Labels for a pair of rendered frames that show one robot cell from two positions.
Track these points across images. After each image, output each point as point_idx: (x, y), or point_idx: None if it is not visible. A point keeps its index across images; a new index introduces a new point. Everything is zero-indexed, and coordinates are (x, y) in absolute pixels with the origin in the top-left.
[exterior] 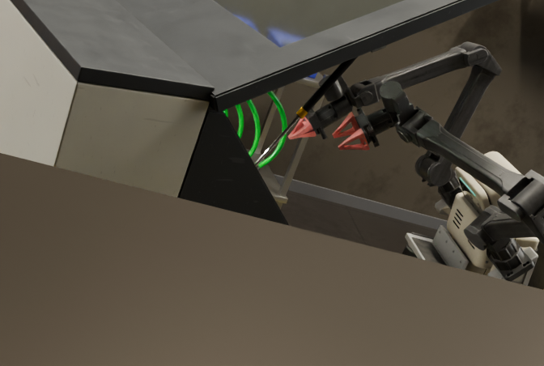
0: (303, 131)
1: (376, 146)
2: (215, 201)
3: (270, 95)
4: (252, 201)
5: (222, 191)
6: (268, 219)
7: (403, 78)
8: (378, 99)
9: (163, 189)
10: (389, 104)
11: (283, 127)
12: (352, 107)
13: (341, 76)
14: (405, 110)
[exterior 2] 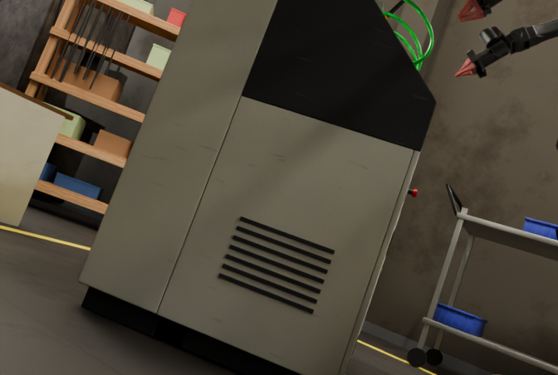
0: (463, 65)
1: (486, 5)
2: None
3: (416, 7)
4: None
5: None
6: None
7: (553, 22)
8: (529, 36)
9: None
10: None
11: (430, 35)
12: (508, 49)
13: (495, 26)
14: None
